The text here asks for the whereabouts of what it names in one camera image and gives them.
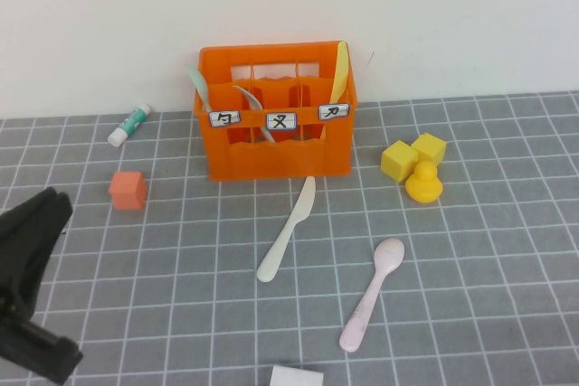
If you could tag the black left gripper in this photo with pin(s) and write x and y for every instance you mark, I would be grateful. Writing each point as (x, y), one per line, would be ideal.
(40, 354)

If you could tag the grey plastic fork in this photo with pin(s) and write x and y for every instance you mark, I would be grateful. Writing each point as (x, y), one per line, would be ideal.
(251, 99)

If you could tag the cream white plastic knife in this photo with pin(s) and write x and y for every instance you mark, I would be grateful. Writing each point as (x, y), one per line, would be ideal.
(298, 209)

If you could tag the yellow plastic knife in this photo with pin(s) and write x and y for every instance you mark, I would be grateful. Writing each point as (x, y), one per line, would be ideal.
(340, 69)

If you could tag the pink plastic spoon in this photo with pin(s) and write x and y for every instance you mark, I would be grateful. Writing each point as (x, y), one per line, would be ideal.
(390, 252)

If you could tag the orange plastic cutlery holder crate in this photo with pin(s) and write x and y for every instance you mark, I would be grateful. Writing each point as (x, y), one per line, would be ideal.
(271, 160)

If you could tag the salmon orange cube block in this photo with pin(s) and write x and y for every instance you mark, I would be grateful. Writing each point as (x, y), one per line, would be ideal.
(127, 194)

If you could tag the white and green glue stick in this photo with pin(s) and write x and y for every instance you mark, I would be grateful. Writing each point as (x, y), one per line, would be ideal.
(129, 126)

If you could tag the paper label with spoon character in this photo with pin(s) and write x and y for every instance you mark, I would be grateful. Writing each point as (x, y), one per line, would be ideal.
(224, 119)

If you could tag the mint green plastic spoon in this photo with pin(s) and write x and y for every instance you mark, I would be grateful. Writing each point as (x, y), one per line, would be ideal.
(199, 83)

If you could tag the paper label with fork character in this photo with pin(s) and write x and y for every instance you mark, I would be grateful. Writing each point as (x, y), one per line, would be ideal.
(281, 121)

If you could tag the white paper sheet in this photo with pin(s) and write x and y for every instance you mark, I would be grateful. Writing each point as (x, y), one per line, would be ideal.
(295, 377)

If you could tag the paper label with knife character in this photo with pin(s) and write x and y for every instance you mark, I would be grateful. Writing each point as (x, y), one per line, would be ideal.
(334, 111)

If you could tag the yellow foam cube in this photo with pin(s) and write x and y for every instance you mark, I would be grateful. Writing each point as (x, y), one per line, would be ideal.
(433, 146)
(398, 161)

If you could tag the yellow rubber duck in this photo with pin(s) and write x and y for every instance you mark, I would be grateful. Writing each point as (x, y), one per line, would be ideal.
(424, 185)

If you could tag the grey grid pattern mat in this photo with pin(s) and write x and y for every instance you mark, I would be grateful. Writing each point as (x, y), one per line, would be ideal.
(497, 268)

